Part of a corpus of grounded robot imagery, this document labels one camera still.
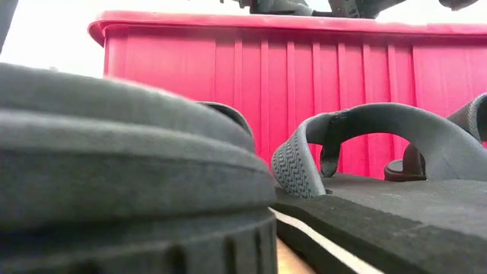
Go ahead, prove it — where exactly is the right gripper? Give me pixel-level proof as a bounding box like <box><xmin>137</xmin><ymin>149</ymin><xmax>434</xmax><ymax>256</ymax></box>
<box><xmin>249</xmin><ymin>0</ymin><xmax>405</xmax><ymax>19</ymax></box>

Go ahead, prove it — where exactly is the black slide sandal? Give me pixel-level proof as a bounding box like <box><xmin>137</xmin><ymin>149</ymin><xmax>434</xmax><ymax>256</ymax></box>
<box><xmin>0</xmin><ymin>62</ymin><xmax>279</xmax><ymax>274</ymax></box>
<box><xmin>383</xmin><ymin>92</ymin><xmax>487</xmax><ymax>183</ymax></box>

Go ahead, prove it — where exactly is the black flip-flop sandal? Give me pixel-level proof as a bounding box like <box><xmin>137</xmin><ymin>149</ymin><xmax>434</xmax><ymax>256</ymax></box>
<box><xmin>266</xmin><ymin>102</ymin><xmax>487</xmax><ymax>274</ymax></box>

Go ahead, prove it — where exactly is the red plastic bin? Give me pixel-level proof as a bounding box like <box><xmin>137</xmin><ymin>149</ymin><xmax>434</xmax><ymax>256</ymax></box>
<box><xmin>87</xmin><ymin>10</ymin><xmax>487</xmax><ymax>180</ymax></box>

